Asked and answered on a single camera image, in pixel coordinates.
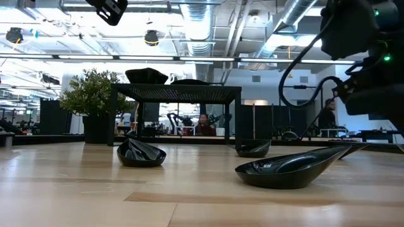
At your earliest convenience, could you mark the grey bin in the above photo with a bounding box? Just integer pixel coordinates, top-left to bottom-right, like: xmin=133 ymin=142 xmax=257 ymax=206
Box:
xmin=0 ymin=131 xmax=16 ymax=148

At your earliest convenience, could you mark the black plant pot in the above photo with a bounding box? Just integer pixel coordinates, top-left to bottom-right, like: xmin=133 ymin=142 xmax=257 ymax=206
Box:
xmin=82 ymin=115 xmax=110 ymax=145

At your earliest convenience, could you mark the looped black cable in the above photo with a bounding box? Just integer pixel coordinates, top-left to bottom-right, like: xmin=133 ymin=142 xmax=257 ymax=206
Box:
xmin=278 ymin=12 xmax=347 ymax=110

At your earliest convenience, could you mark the green potted plant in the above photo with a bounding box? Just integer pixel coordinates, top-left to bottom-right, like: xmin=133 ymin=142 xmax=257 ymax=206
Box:
xmin=59 ymin=68 xmax=135 ymax=118

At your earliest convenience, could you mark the dark desk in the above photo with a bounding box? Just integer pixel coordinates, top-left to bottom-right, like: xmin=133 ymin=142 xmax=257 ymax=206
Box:
xmin=358 ymin=129 xmax=404 ymax=143

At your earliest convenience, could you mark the black spoon shaped mini plate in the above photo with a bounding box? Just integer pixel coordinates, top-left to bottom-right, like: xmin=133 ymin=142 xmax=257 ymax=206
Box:
xmin=234 ymin=144 xmax=354 ymax=190

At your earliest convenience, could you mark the black partition panel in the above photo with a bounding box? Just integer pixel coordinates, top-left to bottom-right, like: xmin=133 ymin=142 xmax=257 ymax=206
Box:
xmin=241 ymin=105 xmax=316 ymax=140
xmin=39 ymin=99 xmax=72 ymax=136

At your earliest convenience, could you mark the black frame stand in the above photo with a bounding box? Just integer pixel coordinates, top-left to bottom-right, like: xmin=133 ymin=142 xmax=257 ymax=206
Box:
xmin=283 ymin=84 xmax=324 ymax=110

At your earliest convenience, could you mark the long black cable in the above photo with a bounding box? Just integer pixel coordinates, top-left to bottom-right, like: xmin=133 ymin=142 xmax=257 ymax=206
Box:
xmin=299 ymin=103 xmax=331 ymax=141

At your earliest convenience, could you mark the black leaf shaped mini plate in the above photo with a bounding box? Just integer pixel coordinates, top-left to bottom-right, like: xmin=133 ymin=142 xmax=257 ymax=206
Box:
xmin=116 ymin=137 xmax=167 ymax=168

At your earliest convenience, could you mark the large black plastic plate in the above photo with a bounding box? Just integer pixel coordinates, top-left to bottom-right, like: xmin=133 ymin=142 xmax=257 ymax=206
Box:
xmin=124 ymin=67 xmax=169 ymax=85

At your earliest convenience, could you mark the black mesh rack table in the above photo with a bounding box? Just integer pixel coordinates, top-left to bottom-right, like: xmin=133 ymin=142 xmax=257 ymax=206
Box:
xmin=106 ymin=83 xmax=243 ymax=149

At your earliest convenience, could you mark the white frame stand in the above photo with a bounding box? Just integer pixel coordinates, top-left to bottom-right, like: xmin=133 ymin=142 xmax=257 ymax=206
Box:
xmin=174 ymin=125 xmax=196 ymax=136

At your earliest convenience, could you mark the silver ribbed ventilation duct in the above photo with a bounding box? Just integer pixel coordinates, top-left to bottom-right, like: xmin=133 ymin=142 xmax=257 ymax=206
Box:
xmin=179 ymin=3 xmax=219 ymax=57

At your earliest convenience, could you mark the person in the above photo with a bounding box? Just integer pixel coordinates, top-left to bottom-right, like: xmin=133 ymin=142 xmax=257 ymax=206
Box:
xmin=317 ymin=98 xmax=338 ymax=130
xmin=194 ymin=113 xmax=217 ymax=137

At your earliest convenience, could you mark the black domed object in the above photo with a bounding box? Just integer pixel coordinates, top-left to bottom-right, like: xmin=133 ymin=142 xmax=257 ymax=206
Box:
xmin=281 ymin=131 xmax=300 ymax=141

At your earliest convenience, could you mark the long ceiling light strip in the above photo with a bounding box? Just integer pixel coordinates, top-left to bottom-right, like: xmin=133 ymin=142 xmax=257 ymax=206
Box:
xmin=0 ymin=54 xmax=357 ymax=66

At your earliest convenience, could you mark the small black mini plate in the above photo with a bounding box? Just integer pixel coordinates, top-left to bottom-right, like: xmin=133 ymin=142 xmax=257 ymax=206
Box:
xmin=235 ymin=139 xmax=272 ymax=159

